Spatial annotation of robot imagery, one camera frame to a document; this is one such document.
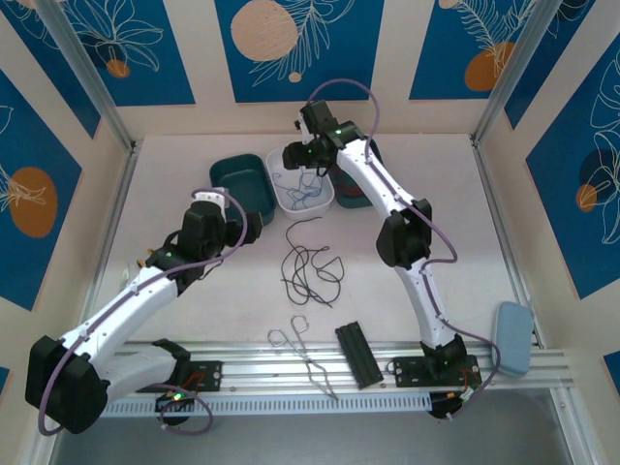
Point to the teal plastic bin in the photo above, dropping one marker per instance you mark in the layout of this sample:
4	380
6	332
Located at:
239	179
356	203

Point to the aluminium table side rail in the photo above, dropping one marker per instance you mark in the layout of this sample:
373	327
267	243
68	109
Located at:
123	194
486	169

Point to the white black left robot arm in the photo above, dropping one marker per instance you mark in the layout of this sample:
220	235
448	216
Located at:
121	310

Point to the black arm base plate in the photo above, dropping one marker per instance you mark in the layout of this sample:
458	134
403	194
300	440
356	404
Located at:
213	375
407	373

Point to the small white object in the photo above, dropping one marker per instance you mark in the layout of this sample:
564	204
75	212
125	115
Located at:
126	273

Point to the black rail piece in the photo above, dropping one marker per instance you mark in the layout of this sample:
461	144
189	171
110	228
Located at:
358	356

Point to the light blue case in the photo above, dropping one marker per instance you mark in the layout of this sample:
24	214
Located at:
513	339

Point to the aluminium frame post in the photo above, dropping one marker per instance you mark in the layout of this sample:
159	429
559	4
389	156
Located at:
88	72
515	72

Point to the metal scissor tongs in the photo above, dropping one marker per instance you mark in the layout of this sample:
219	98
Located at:
305	359

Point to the black controller board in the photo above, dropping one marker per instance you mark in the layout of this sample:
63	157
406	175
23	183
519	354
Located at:
167	402
438	409

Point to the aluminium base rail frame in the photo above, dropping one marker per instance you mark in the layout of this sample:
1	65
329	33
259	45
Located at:
271	373

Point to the white plastic bin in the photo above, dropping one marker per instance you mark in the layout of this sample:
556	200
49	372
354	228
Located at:
281	203

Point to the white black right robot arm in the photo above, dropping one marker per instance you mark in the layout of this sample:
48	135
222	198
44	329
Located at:
426	300

